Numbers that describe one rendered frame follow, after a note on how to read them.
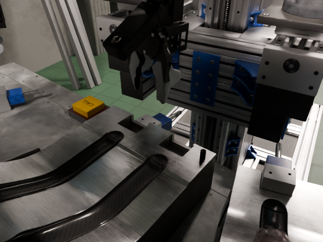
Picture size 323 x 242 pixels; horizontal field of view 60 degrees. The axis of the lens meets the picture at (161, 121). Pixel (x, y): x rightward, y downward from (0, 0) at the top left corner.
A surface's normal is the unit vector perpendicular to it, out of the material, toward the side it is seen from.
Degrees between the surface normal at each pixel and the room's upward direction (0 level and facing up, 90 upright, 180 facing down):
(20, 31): 90
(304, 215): 0
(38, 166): 16
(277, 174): 0
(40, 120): 0
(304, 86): 90
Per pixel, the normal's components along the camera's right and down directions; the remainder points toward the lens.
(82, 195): 0.12, -0.89
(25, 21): 0.86, 0.30
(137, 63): -0.70, 0.38
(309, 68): -0.51, 0.50
